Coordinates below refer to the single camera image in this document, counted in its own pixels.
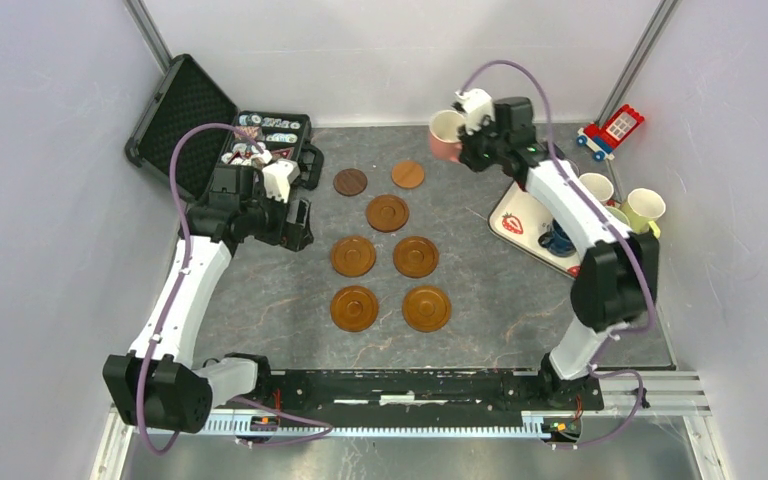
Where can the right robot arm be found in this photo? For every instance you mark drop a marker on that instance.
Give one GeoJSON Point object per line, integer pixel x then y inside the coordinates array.
{"type": "Point", "coordinates": [617, 278]}

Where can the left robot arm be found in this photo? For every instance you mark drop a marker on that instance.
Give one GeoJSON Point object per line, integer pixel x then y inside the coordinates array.
{"type": "Point", "coordinates": [155, 384]}

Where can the grooved wooden coaster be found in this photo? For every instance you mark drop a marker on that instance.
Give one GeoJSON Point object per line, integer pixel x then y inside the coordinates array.
{"type": "Point", "coordinates": [387, 213]}

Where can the light green mug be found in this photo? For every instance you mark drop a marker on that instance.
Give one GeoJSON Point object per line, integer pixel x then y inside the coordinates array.
{"type": "Point", "coordinates": [620, 219]}

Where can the yellow mug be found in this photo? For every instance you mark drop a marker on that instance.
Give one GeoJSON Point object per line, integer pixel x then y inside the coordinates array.
{"type": "Point", "coordinates": [643, 208]}

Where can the strawberry pattern tray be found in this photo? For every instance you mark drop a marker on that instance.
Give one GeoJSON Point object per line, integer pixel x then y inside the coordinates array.
{"type": "Point", "coordinates": [519, 219]}

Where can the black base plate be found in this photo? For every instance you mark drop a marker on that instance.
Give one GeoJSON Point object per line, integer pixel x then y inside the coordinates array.
{"type": "Point", "coordinates": [395, 398]}

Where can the red blue toy truck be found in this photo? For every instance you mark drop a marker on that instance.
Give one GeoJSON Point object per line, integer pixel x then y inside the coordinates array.
{"type": "Point", "coordinates": [603, 140]}

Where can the cream pink mug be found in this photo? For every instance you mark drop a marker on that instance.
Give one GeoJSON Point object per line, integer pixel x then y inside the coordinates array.
{"type": "Point", "coordinates": [600, 186]}

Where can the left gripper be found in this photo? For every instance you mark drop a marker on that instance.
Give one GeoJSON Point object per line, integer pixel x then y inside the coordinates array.
{"type": "Point", "coordinates": [294, 236]}

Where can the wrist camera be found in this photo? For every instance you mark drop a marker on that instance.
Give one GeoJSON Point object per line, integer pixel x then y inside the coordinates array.
{"type": "Point", "coordinates": [278, 177]}
{"type": "Point", "coordinates": [476, 108]}

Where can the dark blue mug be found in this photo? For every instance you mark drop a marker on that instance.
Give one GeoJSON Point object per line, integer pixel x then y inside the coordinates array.
{"type": "Point", "coordinates": [556, 241]}

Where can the dark brown coaster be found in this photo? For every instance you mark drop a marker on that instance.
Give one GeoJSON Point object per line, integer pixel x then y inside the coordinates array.
{"type": "Point", "coordinates": [350, 182]}

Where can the black poker chip case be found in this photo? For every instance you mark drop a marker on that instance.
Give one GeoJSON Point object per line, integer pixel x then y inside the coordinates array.
{"type": "Point", "coordinates": [188, 97]}

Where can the light wooden coaster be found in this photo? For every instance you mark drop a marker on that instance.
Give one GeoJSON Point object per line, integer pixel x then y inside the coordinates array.
{"type": "Point", "coordinates": [408, 174]}

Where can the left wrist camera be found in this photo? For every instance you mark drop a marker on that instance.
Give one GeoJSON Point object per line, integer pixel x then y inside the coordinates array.
{"type": "Point", "coordinates": [278, 177]}

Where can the aluminium frame rail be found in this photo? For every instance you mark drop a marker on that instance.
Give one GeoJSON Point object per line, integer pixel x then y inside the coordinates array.
{"type": "Point", "coordinates": [652, 394]}

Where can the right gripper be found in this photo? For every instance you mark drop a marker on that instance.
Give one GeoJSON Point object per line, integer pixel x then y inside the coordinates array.
{"type": "Point", "coordinates": [467, 152]}

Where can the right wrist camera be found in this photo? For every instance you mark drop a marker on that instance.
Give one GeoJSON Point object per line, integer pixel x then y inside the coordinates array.
{"type": "Point", "coordinates": [476, 108]}

